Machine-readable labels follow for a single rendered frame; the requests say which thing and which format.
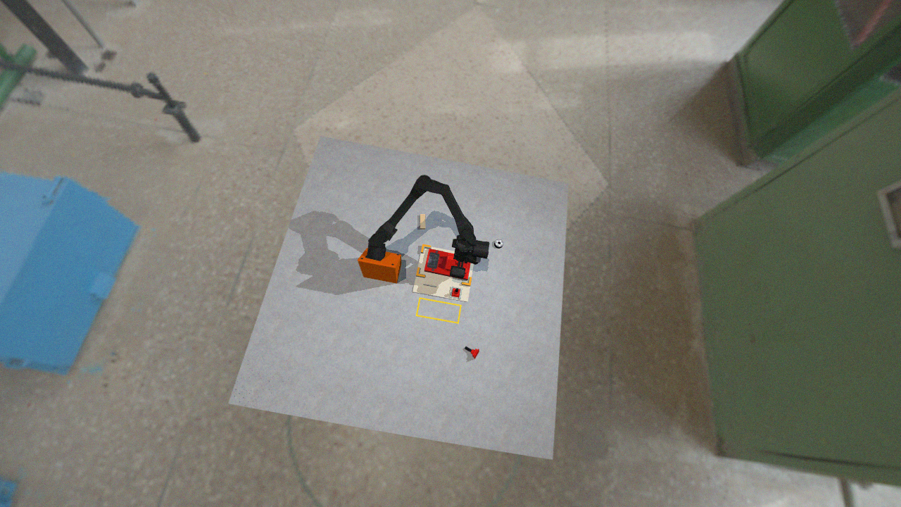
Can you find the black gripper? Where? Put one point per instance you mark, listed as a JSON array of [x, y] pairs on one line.
[[458, 271]]

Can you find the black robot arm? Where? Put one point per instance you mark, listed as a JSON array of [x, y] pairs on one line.
[[467, 245]]

